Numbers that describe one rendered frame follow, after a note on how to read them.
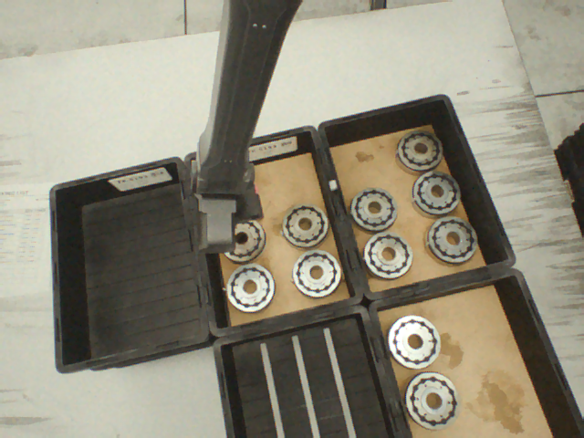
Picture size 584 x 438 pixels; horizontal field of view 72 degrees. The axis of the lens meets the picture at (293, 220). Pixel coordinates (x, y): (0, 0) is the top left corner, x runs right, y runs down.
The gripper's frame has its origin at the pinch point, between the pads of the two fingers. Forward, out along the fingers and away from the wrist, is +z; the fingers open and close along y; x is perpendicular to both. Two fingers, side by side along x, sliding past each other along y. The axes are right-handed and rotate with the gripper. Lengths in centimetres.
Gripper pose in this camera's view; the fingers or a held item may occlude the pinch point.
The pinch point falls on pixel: (240, 215)
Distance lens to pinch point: 81.7
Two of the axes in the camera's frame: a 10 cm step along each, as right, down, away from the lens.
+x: -2.2, -9.4, 2.5
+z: 1.1, 2.3, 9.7
